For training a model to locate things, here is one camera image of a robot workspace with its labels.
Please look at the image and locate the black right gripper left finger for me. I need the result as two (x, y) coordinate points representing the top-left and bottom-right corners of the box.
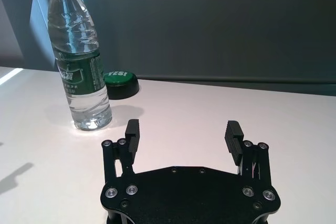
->
(101, 119), (141, 183)

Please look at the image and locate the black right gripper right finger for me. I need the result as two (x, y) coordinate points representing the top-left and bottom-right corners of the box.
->
(224, 120), (271, 185)

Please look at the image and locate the clear water bottle green label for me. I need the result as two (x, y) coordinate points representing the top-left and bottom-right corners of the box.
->
(44, 0), (113, 132)

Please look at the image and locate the green YES button black base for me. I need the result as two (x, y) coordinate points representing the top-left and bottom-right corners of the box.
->
(104, 71), (140, 101)

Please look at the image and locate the grey window frame glass strip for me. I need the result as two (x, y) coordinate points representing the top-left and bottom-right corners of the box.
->
(18, 0), (58, 71)

